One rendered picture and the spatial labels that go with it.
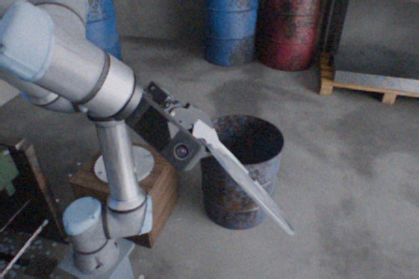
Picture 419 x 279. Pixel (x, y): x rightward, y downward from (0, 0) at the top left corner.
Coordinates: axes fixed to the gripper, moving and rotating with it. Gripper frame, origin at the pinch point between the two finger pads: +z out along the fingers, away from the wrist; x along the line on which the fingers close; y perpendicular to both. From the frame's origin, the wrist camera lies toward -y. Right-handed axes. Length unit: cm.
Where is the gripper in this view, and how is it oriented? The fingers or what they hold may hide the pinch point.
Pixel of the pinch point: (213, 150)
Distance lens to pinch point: 55.8
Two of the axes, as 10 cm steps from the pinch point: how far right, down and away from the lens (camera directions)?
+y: -5.3, -5.0, 6.8
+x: -6.0, 7.9, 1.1
